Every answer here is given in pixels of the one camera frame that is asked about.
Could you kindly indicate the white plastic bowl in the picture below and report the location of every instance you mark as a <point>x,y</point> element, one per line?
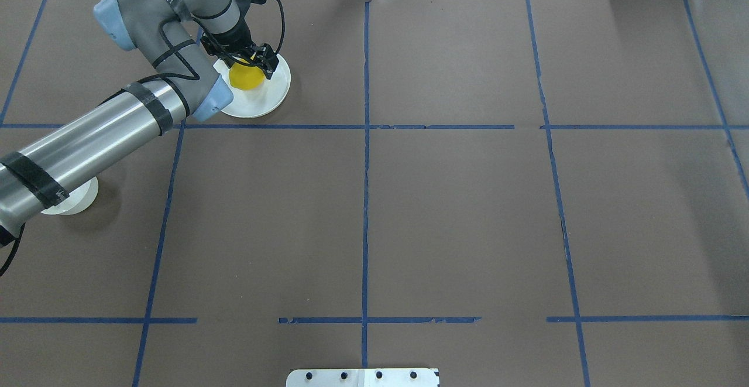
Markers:
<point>79,199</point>

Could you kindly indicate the yellow lemon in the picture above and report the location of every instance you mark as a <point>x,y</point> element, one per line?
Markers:
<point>245,76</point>

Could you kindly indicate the white round plate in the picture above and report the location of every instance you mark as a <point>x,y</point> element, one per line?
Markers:
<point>263,100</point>

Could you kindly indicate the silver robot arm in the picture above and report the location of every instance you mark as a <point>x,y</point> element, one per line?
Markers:
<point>176,37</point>

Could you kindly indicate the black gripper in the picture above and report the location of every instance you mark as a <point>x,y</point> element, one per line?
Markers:
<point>230,41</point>

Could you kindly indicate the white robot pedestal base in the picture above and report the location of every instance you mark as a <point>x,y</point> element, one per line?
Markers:
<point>364,377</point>

